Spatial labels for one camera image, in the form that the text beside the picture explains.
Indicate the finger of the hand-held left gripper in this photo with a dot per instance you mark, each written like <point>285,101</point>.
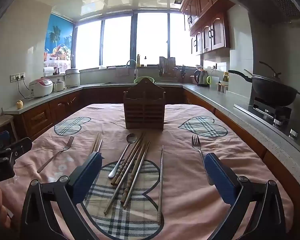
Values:
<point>0,140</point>
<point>20,146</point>

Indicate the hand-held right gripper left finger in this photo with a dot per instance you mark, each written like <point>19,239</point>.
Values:
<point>87,175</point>

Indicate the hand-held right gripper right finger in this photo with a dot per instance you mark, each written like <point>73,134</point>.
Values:
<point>220,177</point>

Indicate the brown wooden utensil holder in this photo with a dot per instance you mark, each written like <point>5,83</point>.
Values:
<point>143,110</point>

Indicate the metal fork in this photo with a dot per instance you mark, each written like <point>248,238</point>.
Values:
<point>197,146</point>
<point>55,155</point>

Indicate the pink heart-print tablecloth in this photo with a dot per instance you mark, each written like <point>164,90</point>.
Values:
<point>190,205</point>

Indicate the small yellow figurine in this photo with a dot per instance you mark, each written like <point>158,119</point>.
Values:
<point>20,104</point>

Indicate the metal spoon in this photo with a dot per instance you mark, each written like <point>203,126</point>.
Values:
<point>131,138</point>

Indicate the white and red rice cooker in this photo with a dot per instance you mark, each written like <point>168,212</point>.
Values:
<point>41,87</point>

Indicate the small white pot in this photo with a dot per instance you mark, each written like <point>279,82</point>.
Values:
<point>58,86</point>

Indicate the grey kitchen countertop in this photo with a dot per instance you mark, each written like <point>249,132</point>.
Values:
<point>215,97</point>

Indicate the gas stove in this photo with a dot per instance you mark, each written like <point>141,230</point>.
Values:
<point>265,110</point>

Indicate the tall white electric cooker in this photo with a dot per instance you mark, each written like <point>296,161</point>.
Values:
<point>72,78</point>

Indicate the spice jar set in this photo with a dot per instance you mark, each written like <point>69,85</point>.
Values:
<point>222,87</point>

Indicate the jar with yellow lid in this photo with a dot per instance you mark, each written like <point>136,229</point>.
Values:
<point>225,77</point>

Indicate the black wok with lid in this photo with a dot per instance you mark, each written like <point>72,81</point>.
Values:
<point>275,92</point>

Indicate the steel electric kettle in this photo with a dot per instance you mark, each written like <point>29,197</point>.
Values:
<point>200,78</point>

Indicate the green colander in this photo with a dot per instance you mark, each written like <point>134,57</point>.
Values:
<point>137,80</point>

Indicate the white bowl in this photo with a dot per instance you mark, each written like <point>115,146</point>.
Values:
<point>102,67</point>

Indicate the wooden spatula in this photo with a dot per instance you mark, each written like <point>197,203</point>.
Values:
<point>248,72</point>

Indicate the curved kitchen faucet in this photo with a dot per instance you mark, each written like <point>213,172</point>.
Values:
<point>135,72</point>

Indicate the palm tree window blind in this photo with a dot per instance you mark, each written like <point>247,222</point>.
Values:
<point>57,37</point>

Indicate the yellow oil bottle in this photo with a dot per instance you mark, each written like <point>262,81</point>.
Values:
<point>138,61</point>

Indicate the dish drying rack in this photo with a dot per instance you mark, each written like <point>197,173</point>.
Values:
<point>167,63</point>

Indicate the wooden upper cabinets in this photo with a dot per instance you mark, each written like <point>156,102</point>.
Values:
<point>215,32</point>

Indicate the large kitchen window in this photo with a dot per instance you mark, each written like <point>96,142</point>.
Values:
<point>150,37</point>

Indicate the range hood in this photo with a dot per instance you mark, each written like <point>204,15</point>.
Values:
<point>277,2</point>

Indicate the wall power socket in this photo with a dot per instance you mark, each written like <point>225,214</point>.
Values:
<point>17,76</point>

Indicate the wall socket with plug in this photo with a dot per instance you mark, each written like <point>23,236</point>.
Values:
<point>215,66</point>

